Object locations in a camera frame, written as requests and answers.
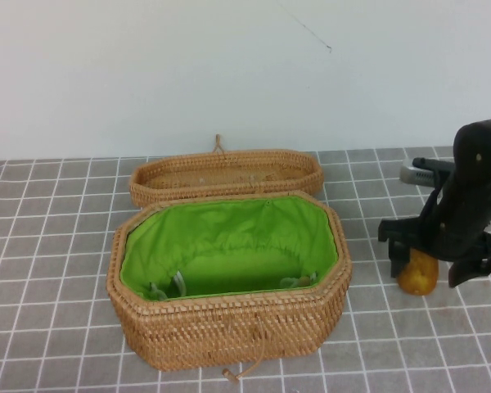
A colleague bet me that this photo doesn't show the orange yellow fruit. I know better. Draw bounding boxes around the orange yellow fruit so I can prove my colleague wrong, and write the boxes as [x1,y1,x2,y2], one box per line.
[396,247,439,296]

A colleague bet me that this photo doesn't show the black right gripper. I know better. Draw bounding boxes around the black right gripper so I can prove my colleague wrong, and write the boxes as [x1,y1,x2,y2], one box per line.
[377,170,491,288]

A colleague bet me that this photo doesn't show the white drawstring with bead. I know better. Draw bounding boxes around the white drawstring with bead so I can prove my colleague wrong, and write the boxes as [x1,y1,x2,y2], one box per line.
[279,271,319,290]
[148,270,188,300]

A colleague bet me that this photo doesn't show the woven rattan basket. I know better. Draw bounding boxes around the woven rattan basket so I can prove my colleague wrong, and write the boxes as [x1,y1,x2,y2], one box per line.
[106,190,354,372]

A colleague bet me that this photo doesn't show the grey white-grid tablecloth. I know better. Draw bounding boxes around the grey white-grid tablecloth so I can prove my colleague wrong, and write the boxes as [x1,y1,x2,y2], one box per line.
[0,146,491,393]

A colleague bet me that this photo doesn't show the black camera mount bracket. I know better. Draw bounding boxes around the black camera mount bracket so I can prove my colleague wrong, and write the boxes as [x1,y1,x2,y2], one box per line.
[411,156,452,186]

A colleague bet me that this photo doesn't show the tan latch cord with toggle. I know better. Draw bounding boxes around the tan latch cord with toggle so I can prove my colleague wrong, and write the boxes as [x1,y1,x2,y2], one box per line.
[222,317,272,380]

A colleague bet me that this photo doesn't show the black thin cable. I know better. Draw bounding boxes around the black thin cable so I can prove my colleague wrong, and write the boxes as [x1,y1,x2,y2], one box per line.
[418,183,443,220]

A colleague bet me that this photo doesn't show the green fabric basket liner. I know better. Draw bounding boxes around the green fabric basket liner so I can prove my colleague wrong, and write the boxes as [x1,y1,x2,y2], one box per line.
[120,196,339,302]

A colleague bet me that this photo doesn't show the woven rattan basket lid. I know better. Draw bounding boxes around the woven rattan basket lid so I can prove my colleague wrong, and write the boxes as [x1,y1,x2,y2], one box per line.
[129,147,325,205]

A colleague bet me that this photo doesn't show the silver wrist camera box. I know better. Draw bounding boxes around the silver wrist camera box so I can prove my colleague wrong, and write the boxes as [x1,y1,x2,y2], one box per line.
[399,160,435,187]

